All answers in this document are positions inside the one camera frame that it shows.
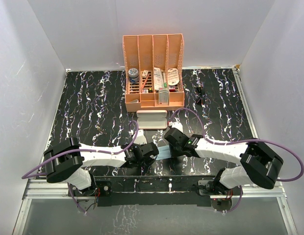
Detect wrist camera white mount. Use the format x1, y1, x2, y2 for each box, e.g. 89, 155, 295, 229
168, 121, 183, 133
128, 129, 147, 145

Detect small white card box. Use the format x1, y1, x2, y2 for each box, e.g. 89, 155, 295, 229
142, 70, 149, 78

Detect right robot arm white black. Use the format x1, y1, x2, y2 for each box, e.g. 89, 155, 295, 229
164, 128, 283, 194

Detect white tube package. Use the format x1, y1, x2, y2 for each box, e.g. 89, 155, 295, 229
153, 67, 163, 91

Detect blue cleaning cloth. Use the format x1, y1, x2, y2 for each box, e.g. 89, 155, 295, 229
156, 145, 172, 161

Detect grey white small box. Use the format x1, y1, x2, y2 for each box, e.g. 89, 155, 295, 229
158, 88, 169, 105

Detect blue white round tin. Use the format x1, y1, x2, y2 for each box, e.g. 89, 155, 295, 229
128, 68, 140, 83

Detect oval beige tag package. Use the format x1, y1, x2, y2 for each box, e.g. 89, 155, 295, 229
167, 68, 179, 86

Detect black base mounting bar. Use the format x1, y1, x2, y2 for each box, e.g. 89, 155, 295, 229
68, 175, 243, 208

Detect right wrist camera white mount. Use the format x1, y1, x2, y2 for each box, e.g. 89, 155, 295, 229
168, 121, 183, 133

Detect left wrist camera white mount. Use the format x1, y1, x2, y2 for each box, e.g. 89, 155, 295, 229
128, 129, 147, 145

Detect pink glasses case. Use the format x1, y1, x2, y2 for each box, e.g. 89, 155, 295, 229
136, 110, 167, 130

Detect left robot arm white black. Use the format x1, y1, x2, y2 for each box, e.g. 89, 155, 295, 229
44, 138, 159, 195

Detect black sunglasses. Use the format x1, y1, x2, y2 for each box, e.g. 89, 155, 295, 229
196, 85, 205, 105

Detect red pencil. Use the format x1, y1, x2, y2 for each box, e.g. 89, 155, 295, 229
141, 73, 151, 90

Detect orange desk organizer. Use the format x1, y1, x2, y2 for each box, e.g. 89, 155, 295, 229
123, 34, 185, 112

